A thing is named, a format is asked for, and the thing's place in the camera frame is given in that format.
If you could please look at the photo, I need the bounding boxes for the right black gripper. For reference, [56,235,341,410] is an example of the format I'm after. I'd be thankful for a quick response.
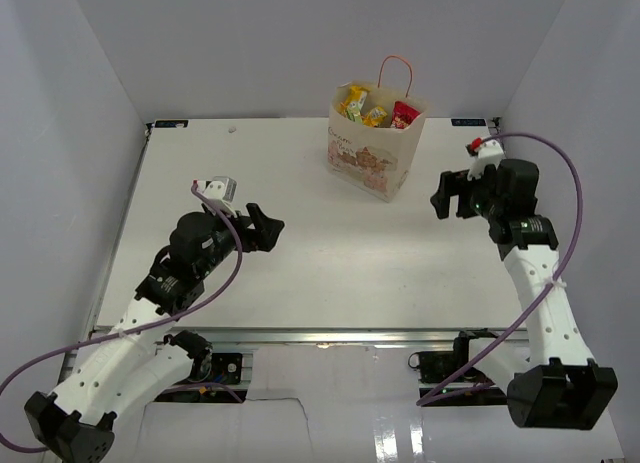
[432,162,505,221]

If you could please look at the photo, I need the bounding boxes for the aluminium table frame rail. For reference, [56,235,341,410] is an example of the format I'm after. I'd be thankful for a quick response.
[87,327,569,345]

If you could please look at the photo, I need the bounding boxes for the right blue corner label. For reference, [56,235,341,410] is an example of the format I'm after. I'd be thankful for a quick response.
[451,118,487,127]

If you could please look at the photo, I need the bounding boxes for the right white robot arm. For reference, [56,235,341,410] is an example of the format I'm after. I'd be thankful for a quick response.
[431,159,618,431]

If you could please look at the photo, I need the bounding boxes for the red snack packet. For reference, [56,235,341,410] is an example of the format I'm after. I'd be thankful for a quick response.
[390,101,421,130]

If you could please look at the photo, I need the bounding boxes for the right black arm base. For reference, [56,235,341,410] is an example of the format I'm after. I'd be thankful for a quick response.
[407,329,507,407]

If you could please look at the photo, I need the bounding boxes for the cream paper bag orange handles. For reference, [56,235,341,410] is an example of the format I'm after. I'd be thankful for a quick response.
[327,55,427,202]

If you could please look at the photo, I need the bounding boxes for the yellow snack bar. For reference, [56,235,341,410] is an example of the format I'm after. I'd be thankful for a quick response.
[362,106,388,128]
[343,85,369,124]

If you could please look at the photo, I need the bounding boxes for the left blue corner label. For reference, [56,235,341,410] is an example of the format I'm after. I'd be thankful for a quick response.
[153,120,189,129]

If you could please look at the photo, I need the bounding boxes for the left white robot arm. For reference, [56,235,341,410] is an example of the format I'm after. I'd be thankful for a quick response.
[25,203,285,462]

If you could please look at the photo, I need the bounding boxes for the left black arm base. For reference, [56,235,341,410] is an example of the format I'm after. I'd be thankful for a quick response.
[164,330,243,385]

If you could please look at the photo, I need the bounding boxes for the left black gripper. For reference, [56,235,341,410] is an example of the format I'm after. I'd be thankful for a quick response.
[197,203,284,278]

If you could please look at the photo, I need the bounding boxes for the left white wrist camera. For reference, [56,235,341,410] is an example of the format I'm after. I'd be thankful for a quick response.
[192,176,237,218]

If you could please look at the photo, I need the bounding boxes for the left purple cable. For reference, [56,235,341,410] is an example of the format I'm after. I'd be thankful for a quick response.
[0,180,245,454]

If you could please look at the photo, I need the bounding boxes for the blue corner label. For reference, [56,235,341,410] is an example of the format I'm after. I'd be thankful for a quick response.
[451,118,487,127]
[153,120,189,129]

